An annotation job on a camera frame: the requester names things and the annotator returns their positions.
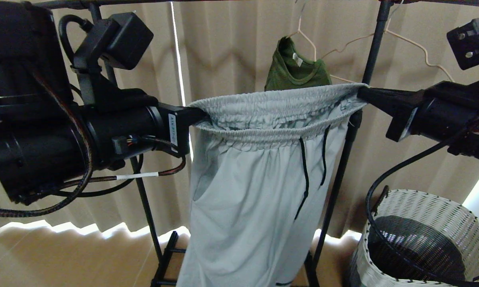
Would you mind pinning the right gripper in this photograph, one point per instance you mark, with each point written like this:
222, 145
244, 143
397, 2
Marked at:
450, 111

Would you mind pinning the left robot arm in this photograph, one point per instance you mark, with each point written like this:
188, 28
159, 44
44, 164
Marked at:
16, 52

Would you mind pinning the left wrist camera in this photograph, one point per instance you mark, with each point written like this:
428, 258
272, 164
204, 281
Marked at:
123, 40

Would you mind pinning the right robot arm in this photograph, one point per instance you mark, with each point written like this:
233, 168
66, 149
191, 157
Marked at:
476, 151

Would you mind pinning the white laundry basket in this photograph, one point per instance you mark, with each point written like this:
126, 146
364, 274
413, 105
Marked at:
434, 207

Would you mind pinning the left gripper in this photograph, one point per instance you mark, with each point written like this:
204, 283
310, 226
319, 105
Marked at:
64, 151

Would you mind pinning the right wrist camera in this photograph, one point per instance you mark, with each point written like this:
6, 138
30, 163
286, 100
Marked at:
470, 44

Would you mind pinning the green printed shirt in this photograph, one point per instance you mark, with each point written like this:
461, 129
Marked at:
291, 75

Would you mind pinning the beige curtain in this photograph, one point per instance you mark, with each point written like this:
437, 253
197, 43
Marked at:
231, 48

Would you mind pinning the pale grey shorts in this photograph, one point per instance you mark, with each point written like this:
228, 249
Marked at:
255, 207

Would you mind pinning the pink clothes hanger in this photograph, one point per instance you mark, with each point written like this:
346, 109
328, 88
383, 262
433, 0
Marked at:
410, 42
314, 48

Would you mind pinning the black clothes rack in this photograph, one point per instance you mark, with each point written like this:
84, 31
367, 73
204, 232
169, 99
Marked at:
375, 48

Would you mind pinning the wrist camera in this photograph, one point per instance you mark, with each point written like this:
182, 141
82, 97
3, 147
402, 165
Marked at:
470, 44
123, 40

